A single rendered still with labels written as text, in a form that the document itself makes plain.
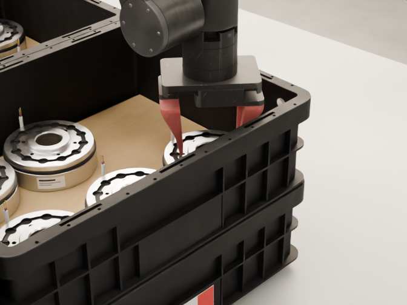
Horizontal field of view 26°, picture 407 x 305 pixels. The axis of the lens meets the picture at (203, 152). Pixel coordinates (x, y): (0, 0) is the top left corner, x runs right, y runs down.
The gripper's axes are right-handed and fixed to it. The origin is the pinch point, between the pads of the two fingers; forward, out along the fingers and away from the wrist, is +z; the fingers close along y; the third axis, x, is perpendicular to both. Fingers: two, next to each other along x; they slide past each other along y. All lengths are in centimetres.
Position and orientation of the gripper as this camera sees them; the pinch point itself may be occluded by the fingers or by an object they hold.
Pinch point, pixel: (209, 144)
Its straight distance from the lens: 96.8
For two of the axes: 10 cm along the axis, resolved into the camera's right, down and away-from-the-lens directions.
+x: -0.8, -5.3, 8.4
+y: 10.0, -0.4, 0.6
